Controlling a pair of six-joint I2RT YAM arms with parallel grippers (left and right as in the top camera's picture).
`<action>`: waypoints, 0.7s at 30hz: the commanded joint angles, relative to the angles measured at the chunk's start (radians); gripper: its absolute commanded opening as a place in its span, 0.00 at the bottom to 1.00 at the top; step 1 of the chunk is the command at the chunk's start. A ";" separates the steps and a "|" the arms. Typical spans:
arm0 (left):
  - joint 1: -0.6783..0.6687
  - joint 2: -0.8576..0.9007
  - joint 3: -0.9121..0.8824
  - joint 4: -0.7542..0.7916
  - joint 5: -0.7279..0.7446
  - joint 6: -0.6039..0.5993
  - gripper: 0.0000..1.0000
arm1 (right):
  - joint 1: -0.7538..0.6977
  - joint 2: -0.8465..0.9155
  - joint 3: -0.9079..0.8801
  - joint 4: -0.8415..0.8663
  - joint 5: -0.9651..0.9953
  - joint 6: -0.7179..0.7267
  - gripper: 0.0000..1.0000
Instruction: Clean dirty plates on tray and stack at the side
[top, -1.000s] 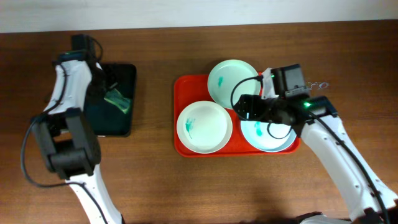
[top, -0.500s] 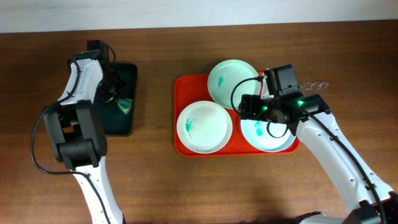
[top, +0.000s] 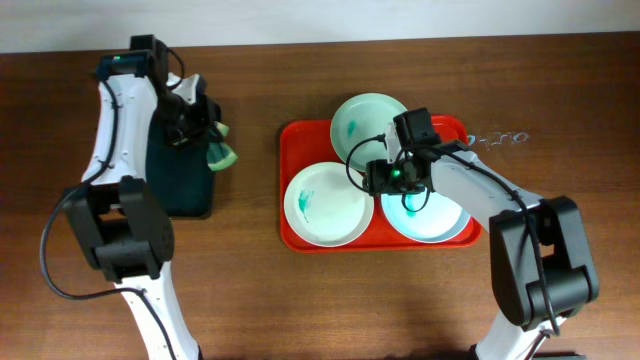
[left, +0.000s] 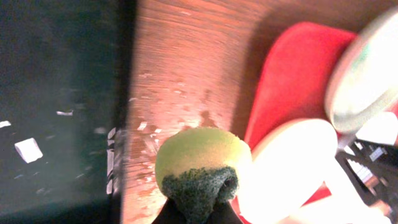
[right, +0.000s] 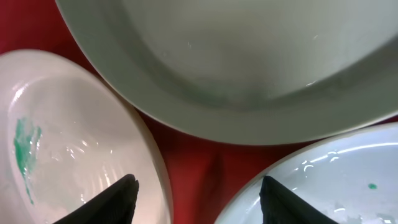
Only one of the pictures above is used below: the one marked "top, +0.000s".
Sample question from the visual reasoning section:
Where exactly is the red plastic tray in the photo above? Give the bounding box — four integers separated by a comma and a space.
279, 120, 483, 254

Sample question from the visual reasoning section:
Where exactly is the green yellow sponge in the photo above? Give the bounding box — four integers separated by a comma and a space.
207, 121, 238, 172

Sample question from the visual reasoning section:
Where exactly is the mint green plate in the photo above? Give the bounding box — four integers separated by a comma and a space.
330, 93, 407, 172

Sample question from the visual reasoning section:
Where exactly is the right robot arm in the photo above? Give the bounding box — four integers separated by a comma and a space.
362, 108, 600, 360

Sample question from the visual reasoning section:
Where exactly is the white plate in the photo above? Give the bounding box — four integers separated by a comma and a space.
283, 162, 374, 248

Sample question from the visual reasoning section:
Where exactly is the black rectangular basin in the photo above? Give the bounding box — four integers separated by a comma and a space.
146, 101, 220, 218

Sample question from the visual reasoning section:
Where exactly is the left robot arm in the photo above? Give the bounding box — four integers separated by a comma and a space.
57, 35, 236, 359

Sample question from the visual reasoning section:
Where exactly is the light blue plate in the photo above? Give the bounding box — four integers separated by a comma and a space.
380, 191, 471, 244

